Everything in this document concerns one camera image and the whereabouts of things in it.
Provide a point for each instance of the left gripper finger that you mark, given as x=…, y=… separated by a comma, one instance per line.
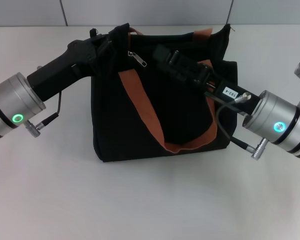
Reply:
x=102, y=40
x=105, y=61

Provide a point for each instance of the silver zipper pull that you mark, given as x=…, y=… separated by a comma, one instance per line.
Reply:
x=138, y=59

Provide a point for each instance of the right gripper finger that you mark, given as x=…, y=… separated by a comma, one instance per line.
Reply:
x=162, y=53
x=185, y=76

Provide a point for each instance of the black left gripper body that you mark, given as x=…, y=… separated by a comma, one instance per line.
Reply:
x=55, y=72

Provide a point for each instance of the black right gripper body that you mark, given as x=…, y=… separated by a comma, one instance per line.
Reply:
x=242, y=105

